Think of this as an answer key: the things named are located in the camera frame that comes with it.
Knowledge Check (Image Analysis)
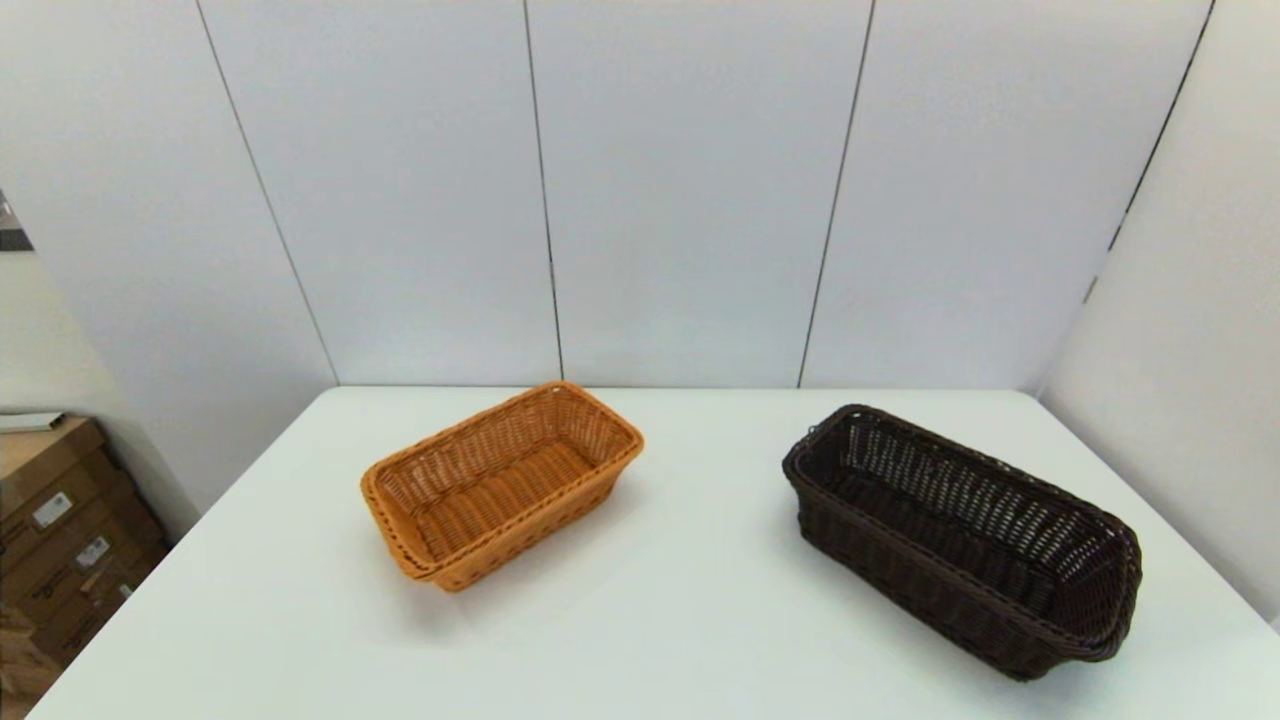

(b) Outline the orange wicker basket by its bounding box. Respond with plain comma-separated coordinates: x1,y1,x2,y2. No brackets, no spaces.
360,380,646,593

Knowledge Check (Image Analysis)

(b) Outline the dark brown wicker basket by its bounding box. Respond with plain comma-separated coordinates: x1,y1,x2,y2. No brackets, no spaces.
782,403,1143,683

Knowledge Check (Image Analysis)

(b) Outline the cardboard box with white label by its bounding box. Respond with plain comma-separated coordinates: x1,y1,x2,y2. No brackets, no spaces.
0,462,141,591
0,505,169,626

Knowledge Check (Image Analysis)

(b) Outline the cardboard box with small labels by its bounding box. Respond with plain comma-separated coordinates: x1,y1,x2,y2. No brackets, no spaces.
30,560,166,669

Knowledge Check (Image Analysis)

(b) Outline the crumpled cardboard box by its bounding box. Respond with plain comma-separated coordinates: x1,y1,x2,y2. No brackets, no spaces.
0,605,63,720

